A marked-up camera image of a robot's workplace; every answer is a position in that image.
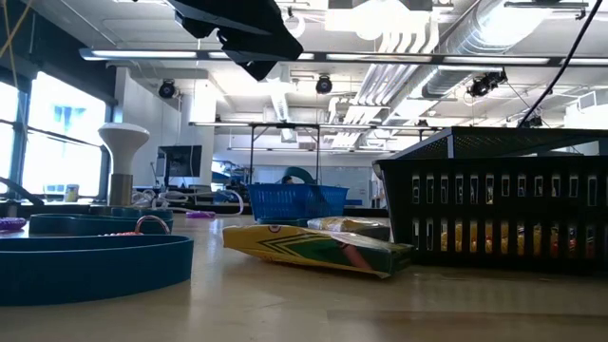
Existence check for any plastic-wrapped yellow white pack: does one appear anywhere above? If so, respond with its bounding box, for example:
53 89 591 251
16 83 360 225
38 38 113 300
306 216 391 242

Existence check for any yellow green crayon box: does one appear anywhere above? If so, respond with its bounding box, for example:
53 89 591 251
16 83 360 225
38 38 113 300
221 223 415 280

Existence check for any black plastic basket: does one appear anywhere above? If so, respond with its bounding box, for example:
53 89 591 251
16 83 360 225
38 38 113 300
371 155 608 276

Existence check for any large blue plate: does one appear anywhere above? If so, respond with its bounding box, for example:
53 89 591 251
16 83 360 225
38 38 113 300
0 234 195 308

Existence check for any orange coil wristband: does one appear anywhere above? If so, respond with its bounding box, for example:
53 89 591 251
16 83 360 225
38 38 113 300
439 222 547 253

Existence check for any black mesh desk riser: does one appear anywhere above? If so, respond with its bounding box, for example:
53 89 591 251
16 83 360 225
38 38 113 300
387 125 608 161

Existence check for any black background rack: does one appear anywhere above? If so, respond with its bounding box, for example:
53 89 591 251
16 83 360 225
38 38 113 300
189 121 443 186

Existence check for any overhead light bar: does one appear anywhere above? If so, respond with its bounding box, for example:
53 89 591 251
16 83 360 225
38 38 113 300
78 46 608 67

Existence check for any black computer monitor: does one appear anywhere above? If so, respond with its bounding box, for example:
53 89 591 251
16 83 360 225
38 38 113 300
155 144 203 187

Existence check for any blue plastic basket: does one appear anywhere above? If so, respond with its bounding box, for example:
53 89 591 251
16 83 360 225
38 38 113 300
246 182 350 226

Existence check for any white mushroom table lamp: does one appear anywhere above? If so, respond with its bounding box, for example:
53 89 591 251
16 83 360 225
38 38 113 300
97 122 151 208

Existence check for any white coiled cable loop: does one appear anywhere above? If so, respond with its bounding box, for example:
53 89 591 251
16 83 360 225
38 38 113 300
278 12 307 40

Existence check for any white lamp cable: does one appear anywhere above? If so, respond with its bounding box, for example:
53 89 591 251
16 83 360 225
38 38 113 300
130 188 246 219

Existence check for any black aluminium table frame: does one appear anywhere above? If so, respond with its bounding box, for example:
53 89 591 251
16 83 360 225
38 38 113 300
0 201 409 225

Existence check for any silver ceiling duct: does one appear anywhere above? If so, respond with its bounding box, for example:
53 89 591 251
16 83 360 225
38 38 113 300
393 0 555 99

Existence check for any black hanging cable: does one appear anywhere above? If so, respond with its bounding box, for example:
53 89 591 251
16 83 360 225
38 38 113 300
516 0 604 128

